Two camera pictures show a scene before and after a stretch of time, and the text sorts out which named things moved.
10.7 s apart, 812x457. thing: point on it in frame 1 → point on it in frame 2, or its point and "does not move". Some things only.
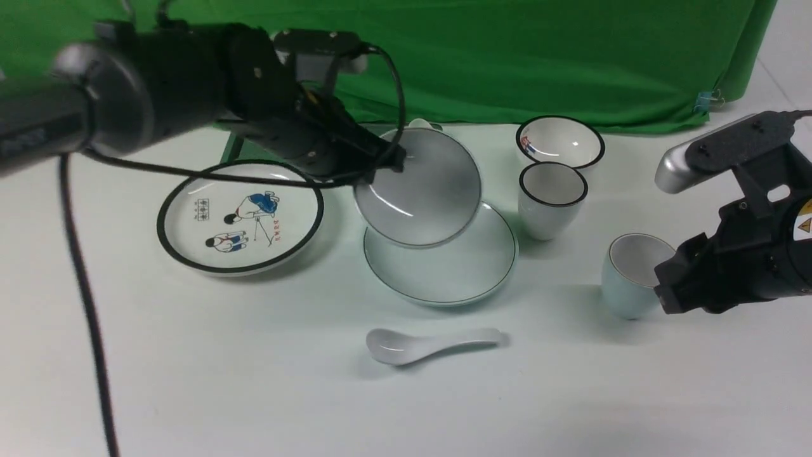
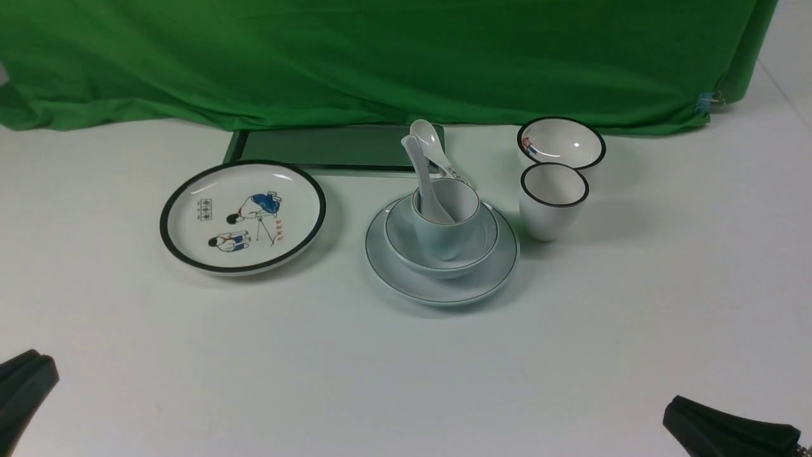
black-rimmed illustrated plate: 235,228 does not move
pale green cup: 628,282 → 460,200
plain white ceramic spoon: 396,348 → 432,209
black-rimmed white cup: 550,196 does not move
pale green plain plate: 453,273 does not move
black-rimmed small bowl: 556,138 does not move
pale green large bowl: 434,198 → 399,228
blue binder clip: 704,98 does not move
